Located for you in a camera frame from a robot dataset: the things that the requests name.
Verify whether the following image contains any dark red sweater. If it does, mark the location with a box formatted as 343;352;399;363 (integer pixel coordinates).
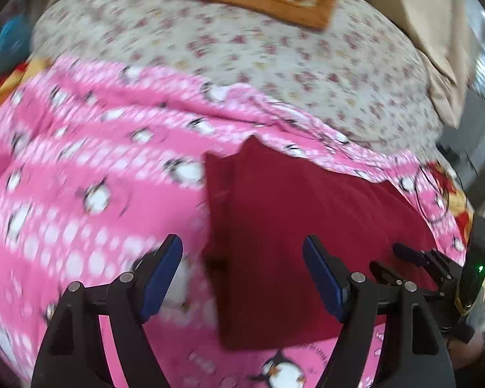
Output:
202;135;439;350

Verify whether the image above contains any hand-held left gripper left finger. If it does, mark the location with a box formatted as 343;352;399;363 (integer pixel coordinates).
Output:
31;233;184;388

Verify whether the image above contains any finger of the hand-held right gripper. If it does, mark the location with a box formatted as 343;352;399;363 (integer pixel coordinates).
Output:
370;261;445;304
393;242;465;289

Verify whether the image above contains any floral print duvet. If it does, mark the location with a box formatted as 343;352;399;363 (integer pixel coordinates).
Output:
30;0;445;154

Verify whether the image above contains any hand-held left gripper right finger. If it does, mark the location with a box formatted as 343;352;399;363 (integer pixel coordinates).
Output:
302;235;457;388

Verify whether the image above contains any blue bag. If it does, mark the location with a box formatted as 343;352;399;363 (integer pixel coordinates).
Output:
0;16;33;62

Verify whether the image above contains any pink penguin print blanket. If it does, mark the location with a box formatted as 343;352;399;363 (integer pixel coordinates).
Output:
0;54;475;388

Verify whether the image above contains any beige cloth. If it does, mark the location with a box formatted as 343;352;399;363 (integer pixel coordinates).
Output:
364;0;475;128

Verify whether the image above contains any black cable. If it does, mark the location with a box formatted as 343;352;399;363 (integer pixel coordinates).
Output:
414;164;449;224

